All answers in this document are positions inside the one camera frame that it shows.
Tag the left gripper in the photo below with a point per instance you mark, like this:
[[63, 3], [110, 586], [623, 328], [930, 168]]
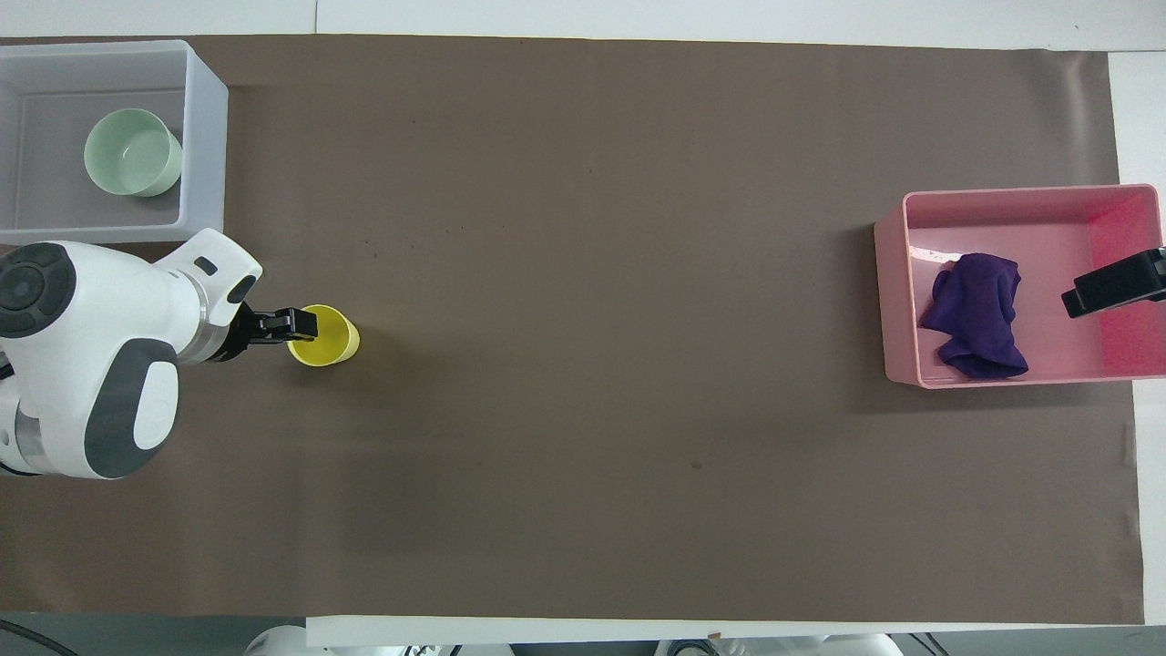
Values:
[[246, 333]]

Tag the yellow plastic cup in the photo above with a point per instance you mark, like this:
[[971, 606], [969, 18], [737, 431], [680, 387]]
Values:
[[339, 339]]

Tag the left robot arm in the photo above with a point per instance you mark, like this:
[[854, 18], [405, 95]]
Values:
[[82, 346]]

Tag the translucent white plastic box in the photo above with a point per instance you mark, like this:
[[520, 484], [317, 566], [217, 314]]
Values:
[[205, 137]]

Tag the pink plastic box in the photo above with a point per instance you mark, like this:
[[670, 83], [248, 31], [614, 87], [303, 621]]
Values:
[[1002, 223]]

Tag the pale green cup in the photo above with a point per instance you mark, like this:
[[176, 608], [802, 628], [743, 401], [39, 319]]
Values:
[[137, 155]]

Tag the purple cloth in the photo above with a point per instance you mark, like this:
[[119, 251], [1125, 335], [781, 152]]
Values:
[[979, 314]]

